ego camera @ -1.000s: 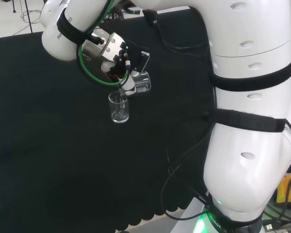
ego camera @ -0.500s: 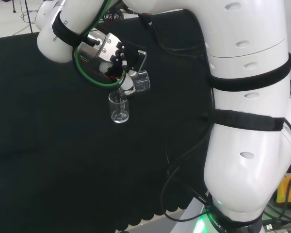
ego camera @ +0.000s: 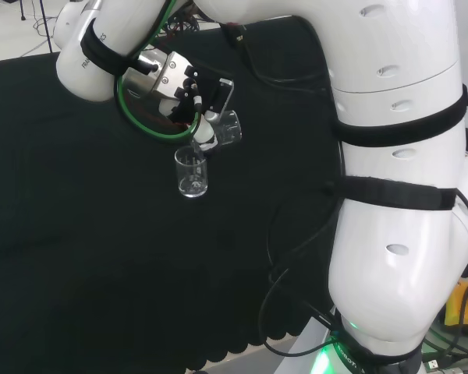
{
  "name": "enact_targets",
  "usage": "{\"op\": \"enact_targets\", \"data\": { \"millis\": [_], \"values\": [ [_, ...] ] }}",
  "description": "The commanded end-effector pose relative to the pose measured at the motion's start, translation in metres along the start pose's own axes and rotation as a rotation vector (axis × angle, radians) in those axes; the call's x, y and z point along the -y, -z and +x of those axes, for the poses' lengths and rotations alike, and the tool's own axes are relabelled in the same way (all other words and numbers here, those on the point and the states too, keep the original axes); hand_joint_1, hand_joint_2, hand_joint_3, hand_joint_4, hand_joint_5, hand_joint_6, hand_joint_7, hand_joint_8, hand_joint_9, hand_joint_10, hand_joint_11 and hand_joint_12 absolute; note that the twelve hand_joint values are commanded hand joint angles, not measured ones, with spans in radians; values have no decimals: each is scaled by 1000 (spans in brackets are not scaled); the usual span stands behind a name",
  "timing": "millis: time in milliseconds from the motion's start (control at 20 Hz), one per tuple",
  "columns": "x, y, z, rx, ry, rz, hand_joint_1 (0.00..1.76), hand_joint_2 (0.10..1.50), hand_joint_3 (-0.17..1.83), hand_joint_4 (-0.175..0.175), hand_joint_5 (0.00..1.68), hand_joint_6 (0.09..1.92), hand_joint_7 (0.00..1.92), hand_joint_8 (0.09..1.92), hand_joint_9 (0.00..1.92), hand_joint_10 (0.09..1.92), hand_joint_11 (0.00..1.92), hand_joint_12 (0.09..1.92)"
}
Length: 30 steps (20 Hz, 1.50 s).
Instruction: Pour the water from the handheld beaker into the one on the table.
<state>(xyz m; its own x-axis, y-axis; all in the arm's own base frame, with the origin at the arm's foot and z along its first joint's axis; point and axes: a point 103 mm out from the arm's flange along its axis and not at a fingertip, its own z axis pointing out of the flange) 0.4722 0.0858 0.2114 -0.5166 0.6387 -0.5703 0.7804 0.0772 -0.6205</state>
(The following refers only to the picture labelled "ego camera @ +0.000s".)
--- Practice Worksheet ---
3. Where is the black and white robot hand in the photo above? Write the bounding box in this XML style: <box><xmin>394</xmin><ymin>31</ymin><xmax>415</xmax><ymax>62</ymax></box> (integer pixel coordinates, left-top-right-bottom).
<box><xmin>159</xmin><ymin>69</ymin><xmax>235</xmax><ymax>153</ymax></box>

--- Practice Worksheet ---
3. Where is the clear glass beaker with water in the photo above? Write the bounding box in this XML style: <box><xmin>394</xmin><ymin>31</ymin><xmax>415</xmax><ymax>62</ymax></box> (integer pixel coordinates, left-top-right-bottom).
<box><xmin>208</xmin><ymin>110</ymin><xmax>243</xmax><ymax>147</ymax></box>

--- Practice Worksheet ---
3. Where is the black bench cloth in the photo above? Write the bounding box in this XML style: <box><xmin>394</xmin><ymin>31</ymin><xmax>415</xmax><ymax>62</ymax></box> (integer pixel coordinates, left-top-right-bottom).
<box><xmin>0</xmin><ymin>17</ymin><xmax>346</xmax><ymax>374</ymax></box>

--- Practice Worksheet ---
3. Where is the black tripod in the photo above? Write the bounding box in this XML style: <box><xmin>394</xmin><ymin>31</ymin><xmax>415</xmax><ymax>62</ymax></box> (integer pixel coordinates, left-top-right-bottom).
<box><xmin>17</xmin><ymin>0</ymin><xmax>60</xmax><ymax>55</ymax></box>

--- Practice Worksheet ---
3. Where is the green cable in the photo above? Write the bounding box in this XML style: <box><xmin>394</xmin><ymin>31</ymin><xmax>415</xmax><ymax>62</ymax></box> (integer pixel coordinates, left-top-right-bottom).
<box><xmin>115</xmin><ymin>0</ymin><xmax>204</xmax><ymax>142</ymax></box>

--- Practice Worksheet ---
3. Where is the black cable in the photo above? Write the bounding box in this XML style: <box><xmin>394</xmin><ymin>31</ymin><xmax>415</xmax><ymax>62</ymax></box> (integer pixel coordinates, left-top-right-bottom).
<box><xmin>257</xmin><ymin>178</ymin><xmax>346</xmax><ymax>358</ymax></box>

